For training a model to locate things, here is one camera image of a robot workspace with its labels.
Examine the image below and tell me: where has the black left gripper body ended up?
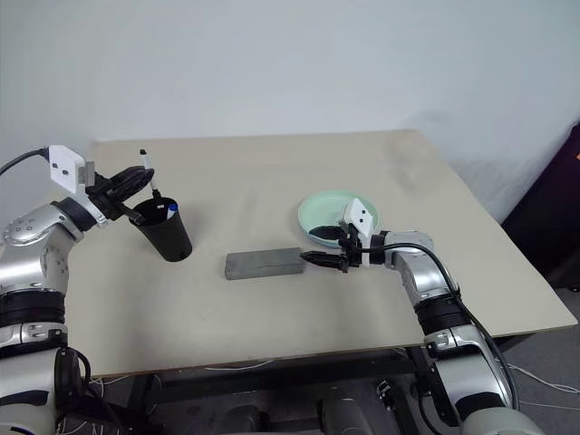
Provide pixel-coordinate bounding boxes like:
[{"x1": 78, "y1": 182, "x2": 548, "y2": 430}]
[{"x1": 85, "y1": 173, "x2": 147, "y2": 226}]

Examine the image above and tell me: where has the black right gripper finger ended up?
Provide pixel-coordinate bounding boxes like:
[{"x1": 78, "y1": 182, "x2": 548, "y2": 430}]
[
  {"x1": 299, "y1": 250, "x2": 345, "y2": 269},
  {"x1": 308, "y1": 225, "x2": 343, "y2": 241}
]

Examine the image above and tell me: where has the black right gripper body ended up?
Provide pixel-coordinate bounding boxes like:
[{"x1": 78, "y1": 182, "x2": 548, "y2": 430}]
[{"x1": 337, "y1": 221, "x2": 364, "y2": 276}]

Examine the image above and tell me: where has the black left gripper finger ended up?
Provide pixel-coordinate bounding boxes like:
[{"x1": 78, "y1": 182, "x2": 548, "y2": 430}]
[
  {"x1": 114, "y1": 174, "x2": 153, "y2": 201},
  {"x1": 111, "y1": 166, "x2": 156, "y2": 185}
]

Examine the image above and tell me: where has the black-capped white marker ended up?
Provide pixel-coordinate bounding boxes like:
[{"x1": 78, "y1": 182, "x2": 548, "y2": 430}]
[{"x1": 138, "y1": 147, "x2": 162, "y2": 198}]

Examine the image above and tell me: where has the green plate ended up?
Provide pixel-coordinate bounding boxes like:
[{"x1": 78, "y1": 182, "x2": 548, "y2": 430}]
[{"x1": 297, "y1": 189, "x2": 383, "y2": 246}]

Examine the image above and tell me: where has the grey glasses case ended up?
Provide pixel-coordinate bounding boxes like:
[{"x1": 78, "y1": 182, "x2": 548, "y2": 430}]
[{"x1": 225, "y1": 246, "x2": 307, "y2": 282}]

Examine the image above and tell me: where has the black plastic cup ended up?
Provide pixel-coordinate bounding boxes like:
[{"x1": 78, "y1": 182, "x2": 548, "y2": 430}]
[{"x1": 129, "y1": 195, "x2": 194, "y2": 263}]

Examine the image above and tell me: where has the large dark rounded shape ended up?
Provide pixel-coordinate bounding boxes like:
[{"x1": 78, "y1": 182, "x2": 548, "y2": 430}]
[{"x1": 319, "y1": 396, "x2": 377, "y2": 435}]

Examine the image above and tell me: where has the small dark rounded shape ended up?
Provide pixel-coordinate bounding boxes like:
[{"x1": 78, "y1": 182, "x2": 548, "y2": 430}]
[{"x1": 221, "y1": 402, "x2": 273, "y2": 435}]

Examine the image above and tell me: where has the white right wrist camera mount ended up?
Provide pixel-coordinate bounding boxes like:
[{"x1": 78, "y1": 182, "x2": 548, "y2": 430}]
[{"x1": 340, "y1": 198, "x2": 381, "y2": 268}]

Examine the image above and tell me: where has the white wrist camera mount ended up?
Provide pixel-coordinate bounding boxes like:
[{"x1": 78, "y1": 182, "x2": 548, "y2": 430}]
[
  {"x1": 340, "y1": 198, "x2": 381, "y2": 268},
  {"x1": 47, "y1": 144, "x2": 97, "y2": 197}
]

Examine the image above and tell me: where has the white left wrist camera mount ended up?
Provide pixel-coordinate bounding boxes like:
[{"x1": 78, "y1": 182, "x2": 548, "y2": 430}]
[{"x1": 47, "y1": 144, "x2": 97, "y2": 197}]

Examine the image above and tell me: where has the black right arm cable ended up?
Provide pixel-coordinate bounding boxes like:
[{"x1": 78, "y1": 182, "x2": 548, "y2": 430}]
[{"x1": 357, "y1": 243, "x2": 522, "y2": 411}]

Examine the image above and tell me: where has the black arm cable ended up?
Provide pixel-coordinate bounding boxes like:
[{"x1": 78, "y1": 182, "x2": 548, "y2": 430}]
[
  {"x1": 357, "y1": 243, "x2": 522, "y2": 411},
  {"x1": 0, "y1": 147, "x2": 94, "y2": 409}
]

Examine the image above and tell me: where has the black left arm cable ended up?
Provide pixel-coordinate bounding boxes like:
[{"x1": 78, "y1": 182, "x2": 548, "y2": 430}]
[{"x1": 0, "y1": 147, "x2": 94, "y2": 409}]

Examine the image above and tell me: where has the black metal table frame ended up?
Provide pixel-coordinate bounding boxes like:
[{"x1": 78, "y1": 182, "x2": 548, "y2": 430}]
[{"x1": 88, "y1": 346, "x2": 536, "y2": 435}]

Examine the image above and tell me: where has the white floor cable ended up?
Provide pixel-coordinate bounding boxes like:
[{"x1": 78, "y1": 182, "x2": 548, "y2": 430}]
[{"x1": 505, "y1": 360, "x2": 580, "y2": 394}]

